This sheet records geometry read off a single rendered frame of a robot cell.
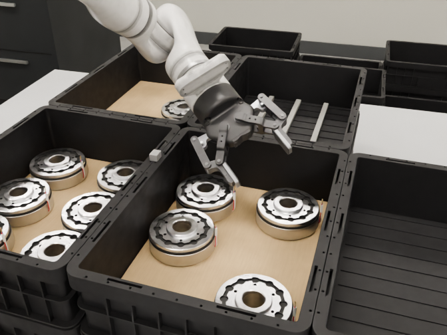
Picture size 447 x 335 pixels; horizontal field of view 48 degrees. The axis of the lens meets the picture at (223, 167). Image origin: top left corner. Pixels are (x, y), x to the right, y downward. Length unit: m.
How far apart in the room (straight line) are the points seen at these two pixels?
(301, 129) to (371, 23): 2.92
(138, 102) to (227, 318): 0.79
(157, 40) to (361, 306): 0.53
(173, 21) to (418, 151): 0.77
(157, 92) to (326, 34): 2.85
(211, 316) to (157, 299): 0.06
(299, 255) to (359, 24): 3.33
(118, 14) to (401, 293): 0.57
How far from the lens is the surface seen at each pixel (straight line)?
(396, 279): 0.79
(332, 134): 1.13
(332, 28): 4.04
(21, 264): 0.67
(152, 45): 0.88
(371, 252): 0.82
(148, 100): 1.27
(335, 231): 0.68
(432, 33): 4.05
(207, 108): 0.77
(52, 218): 0.90
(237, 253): 0.78
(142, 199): 0.77
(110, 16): 0.76
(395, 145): 1.39
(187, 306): 0.58
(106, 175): 0.93
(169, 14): 0.87
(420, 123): 1.53
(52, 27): 2.30
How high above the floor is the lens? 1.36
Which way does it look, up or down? 32 degrees down
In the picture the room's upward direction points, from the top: straight up
